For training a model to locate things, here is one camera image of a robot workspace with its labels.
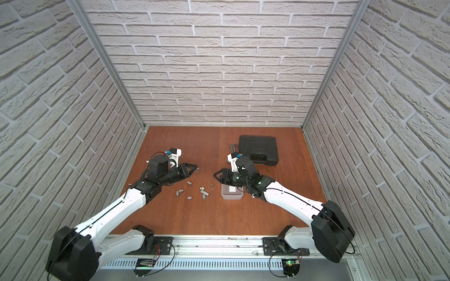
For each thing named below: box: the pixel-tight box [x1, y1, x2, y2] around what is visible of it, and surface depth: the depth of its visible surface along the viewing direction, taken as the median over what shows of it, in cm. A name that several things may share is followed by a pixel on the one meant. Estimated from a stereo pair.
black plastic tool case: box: [239, 134, 279, 166], surface depth 105 cm
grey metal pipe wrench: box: [228, 144, 240, 154], surface depth 109 cm
